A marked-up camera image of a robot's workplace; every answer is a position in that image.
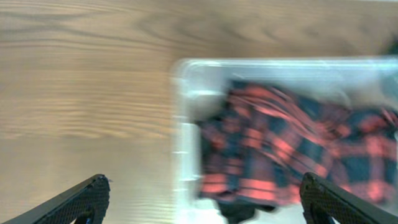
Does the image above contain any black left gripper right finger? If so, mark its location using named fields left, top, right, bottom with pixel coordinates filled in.
left=300, top=172, right=397, bottom=224

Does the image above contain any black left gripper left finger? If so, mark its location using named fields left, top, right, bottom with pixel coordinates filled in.
left=4, top=174, right=111, bottom=224

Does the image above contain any red navy plaid shirt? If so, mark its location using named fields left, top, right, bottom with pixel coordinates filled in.
left=200, top=81, right=397, bottom=206

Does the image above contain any black garment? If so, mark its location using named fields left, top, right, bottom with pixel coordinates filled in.
left=217, top=200, right=277, bottom=224

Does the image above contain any dark green garment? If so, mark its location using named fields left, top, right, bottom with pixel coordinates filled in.
left=383, top=39, right=398, bottom=56

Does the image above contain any clear plastic storage bin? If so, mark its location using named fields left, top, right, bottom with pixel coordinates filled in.
left=173, top=56, right=397, bottom=224

